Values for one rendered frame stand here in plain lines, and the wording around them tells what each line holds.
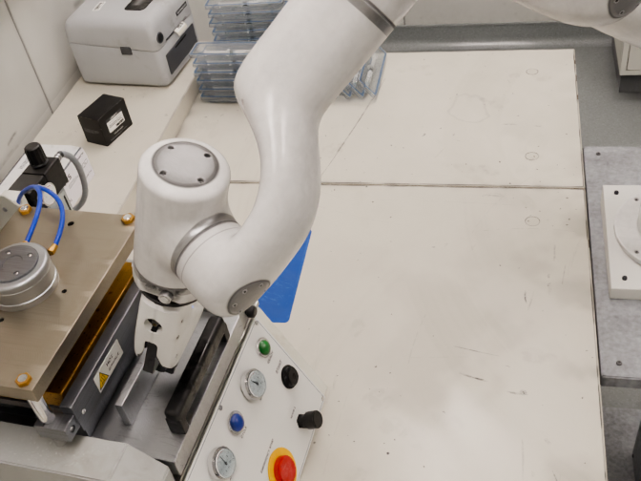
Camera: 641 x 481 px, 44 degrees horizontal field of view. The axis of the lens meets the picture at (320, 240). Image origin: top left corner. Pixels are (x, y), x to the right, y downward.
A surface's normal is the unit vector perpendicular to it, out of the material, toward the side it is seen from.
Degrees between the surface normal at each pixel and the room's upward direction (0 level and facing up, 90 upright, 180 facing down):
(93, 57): 90
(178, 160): 20
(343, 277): 0
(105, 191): 0
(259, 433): 65
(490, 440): 0
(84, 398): 90
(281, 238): 89
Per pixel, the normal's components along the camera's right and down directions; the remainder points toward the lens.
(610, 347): -0.13, -0.73
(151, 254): -0.59, 0.54
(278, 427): 0.81, -0.23
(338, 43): 0.18, 0.41
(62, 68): 0.97, 0.04
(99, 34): -0.29, 0.62
